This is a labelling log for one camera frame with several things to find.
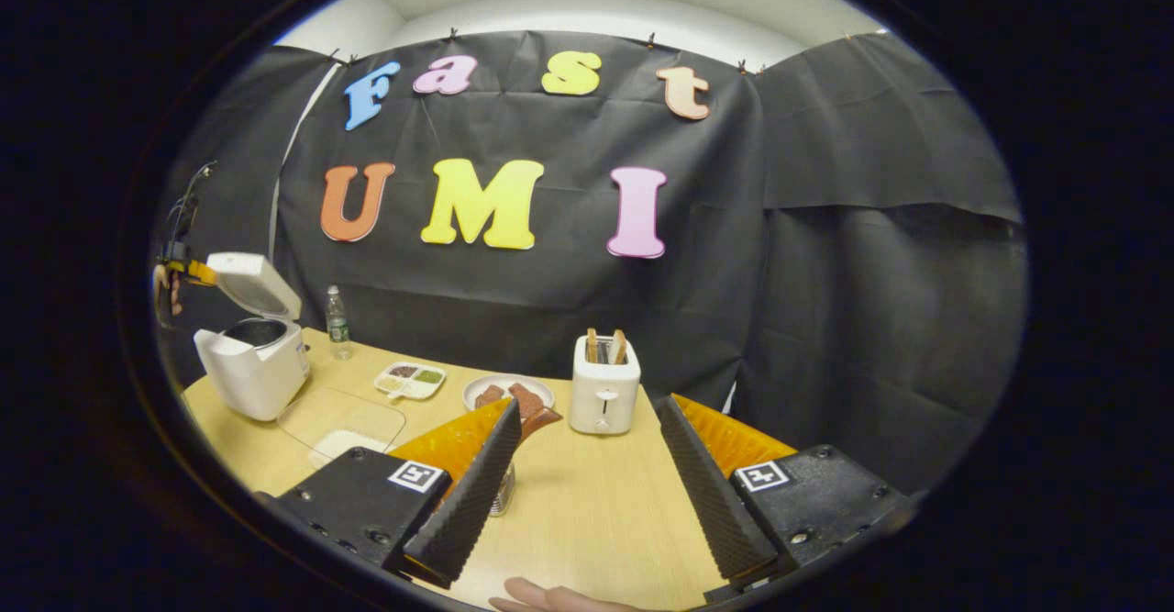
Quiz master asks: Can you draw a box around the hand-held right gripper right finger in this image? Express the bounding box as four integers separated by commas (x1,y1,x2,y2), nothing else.
654,394,918,595

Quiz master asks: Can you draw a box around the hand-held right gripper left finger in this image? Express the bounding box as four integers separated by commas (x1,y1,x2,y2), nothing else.
275,398,524,588

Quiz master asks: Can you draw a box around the wire chopstick holder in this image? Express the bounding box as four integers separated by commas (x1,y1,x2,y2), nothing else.
489,461,517,517

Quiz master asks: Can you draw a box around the white rice cooker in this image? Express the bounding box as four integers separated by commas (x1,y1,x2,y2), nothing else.
193,252,311,422

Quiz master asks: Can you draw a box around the clear container of rice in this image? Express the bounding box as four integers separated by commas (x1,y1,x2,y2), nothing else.
277,386,406,471

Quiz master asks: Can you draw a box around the white round plate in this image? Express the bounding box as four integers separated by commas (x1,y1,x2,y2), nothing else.
462,373,555,414

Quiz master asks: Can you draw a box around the white divided grain dish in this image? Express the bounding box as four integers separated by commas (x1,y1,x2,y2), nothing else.
373,362,448,402

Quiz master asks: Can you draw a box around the white toaster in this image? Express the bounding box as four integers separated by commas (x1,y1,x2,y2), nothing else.
569,335,641,436

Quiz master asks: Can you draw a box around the clear water bottle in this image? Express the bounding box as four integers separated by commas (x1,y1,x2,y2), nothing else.
326,285,353,361

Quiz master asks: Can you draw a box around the black backdrop cloth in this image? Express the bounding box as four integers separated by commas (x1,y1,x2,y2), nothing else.
151,29,1028,494

